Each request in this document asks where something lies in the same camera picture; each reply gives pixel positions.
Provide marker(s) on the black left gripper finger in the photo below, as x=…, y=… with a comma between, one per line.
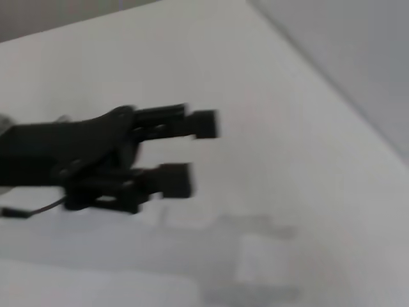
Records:
x=175, y=180
x=204, y=124

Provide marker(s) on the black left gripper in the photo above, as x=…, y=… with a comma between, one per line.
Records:
x=64, y=150

